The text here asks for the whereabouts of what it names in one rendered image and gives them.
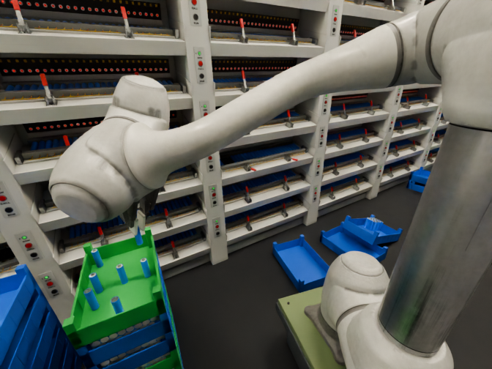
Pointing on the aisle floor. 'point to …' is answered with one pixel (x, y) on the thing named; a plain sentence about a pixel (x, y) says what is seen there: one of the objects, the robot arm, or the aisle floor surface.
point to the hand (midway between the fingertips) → (137, 222)
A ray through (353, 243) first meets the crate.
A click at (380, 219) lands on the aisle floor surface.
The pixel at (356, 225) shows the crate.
